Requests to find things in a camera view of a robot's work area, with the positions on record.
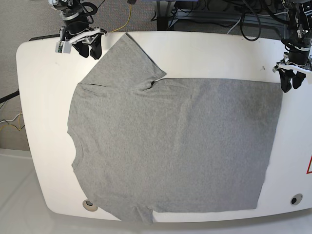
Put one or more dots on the black table leg base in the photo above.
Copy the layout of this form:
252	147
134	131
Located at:
162	23

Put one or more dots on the left table grommet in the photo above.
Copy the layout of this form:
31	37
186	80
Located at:
89	206

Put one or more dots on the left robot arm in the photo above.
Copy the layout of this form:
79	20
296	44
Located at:
299	25

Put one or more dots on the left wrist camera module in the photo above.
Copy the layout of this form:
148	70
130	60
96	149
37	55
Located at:
63	47

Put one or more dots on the right table grommet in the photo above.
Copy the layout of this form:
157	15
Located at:
296	199

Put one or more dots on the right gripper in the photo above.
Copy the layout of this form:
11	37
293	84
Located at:
86	36

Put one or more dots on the red triangle sticker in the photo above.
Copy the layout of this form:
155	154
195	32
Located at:
309	169

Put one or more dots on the grey T-shirt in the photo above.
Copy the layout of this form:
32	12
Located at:
147	143

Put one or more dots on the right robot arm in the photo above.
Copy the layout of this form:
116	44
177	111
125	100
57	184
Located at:
75	10

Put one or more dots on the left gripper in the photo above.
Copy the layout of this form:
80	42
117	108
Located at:
296	58

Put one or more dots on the table grommet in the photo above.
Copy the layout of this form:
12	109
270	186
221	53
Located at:
89	206
296	199

